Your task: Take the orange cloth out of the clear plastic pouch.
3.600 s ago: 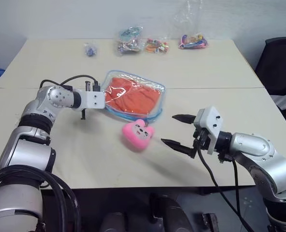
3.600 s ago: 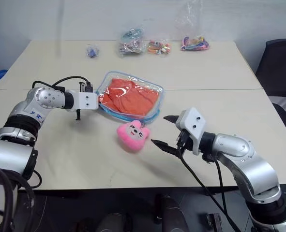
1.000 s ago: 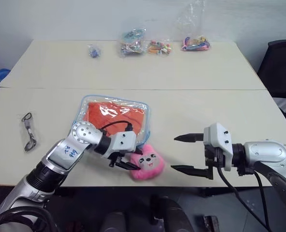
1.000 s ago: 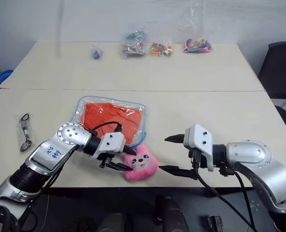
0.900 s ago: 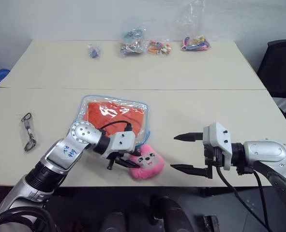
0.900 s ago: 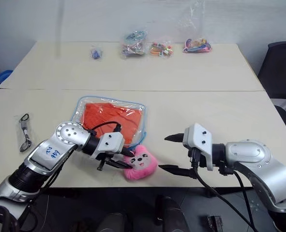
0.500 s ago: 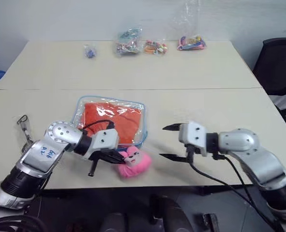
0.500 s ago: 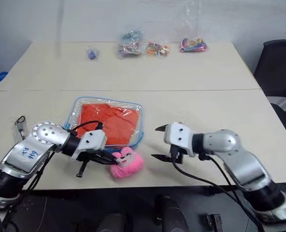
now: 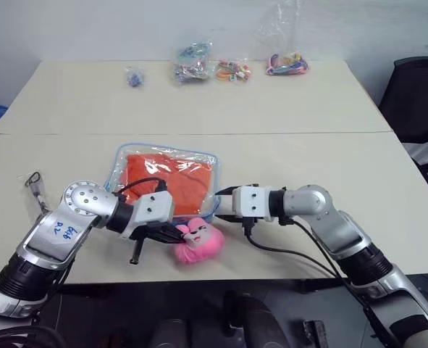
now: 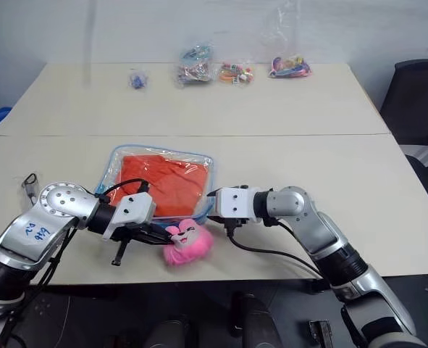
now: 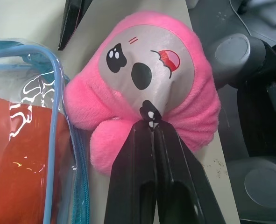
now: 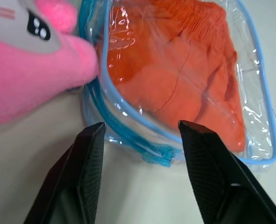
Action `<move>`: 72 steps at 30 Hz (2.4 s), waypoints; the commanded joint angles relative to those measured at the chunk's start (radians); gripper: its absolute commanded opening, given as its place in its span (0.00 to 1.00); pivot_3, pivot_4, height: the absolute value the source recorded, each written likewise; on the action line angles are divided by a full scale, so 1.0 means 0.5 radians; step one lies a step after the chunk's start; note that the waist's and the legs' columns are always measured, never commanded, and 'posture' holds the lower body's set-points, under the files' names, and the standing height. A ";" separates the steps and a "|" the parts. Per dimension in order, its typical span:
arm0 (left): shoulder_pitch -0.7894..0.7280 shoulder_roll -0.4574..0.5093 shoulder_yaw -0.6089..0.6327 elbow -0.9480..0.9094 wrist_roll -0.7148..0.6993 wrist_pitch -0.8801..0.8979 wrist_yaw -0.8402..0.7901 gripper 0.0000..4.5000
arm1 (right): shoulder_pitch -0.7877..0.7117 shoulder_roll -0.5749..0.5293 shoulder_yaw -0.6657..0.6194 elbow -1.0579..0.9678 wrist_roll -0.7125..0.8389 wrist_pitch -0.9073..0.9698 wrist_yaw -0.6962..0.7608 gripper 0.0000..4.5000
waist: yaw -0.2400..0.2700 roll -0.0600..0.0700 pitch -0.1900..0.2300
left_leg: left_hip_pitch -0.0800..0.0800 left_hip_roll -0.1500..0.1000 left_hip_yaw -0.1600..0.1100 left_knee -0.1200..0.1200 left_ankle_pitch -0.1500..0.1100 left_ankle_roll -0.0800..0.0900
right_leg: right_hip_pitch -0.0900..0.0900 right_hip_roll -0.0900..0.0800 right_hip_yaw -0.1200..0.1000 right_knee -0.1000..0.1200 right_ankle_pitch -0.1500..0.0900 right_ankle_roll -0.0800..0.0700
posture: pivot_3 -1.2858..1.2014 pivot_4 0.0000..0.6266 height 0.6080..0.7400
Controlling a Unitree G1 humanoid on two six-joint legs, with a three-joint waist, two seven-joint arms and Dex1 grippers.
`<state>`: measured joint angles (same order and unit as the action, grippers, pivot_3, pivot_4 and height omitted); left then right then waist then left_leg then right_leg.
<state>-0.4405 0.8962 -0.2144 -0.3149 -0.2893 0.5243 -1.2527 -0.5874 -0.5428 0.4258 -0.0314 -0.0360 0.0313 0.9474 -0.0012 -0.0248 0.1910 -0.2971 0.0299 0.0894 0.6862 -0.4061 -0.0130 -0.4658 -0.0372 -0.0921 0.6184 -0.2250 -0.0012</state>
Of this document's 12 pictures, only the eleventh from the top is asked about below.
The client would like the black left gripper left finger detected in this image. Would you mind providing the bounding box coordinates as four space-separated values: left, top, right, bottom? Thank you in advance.
104 120 158 224

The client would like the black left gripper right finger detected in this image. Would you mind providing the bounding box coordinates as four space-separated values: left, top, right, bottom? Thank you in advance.
154 121 226 224

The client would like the pink plush toy with face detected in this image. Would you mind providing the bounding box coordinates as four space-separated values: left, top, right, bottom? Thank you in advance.
63 9 221 177

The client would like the clear plastic pouch blue trim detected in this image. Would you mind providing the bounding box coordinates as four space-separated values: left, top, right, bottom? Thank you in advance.
0 36 90 224

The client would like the orange cloth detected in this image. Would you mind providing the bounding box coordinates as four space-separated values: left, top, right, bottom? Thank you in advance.
0 97 76 224

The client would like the black office chair base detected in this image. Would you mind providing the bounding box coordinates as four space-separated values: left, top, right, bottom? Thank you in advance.
206 0 276 224

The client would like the white cable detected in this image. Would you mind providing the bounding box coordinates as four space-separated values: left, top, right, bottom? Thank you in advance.
228 0 254 35

